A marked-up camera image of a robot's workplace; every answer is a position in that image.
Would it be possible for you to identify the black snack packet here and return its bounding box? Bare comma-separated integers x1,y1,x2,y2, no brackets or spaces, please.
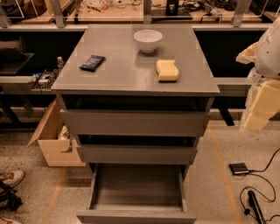
80,55,105,72

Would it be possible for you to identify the white ceramic bowl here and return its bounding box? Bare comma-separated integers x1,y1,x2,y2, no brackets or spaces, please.
134,30,163,53

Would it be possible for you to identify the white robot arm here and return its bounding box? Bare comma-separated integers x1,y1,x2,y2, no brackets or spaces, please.
236,18,280,136

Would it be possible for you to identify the grey open bottom drawer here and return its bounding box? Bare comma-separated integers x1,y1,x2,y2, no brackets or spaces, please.
76,164,196,224

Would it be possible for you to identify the black patterned tray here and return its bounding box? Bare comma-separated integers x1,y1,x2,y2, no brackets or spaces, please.
33,69,59,89

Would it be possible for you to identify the yellow sponge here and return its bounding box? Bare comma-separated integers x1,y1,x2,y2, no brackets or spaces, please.
156,59,179,81

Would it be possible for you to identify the clear soap dispenser bottle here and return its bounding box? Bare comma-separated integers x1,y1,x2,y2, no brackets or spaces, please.
247,67,262,83

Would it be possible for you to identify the grey top drawer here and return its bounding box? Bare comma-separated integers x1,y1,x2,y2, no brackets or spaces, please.
60,109,210,137

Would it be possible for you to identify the small plastic bottle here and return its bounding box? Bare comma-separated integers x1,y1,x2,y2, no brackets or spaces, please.
57,56,64,71

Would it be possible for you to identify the white red sneaker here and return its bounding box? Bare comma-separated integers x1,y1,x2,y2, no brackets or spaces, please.
0,170,25,187
0,216,22,224

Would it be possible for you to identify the black handheld device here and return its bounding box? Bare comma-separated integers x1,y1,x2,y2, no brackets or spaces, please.
248,191,266,224

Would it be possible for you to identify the grey middle drawer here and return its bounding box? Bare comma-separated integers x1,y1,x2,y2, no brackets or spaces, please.
77,145,197,165

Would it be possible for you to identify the cardboard box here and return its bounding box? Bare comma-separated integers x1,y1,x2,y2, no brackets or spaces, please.
27,99,86,167

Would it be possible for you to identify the black wheeled cart leg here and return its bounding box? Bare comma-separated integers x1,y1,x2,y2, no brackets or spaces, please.
0,181,23,211

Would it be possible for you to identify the grey drawer cabinet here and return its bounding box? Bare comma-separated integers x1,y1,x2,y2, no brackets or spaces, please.
51,24,221,224

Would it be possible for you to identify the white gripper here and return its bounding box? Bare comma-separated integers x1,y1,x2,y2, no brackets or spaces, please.
235,42,280,132

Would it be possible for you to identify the black cable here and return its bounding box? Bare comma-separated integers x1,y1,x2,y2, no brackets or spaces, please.
239,148,280,224

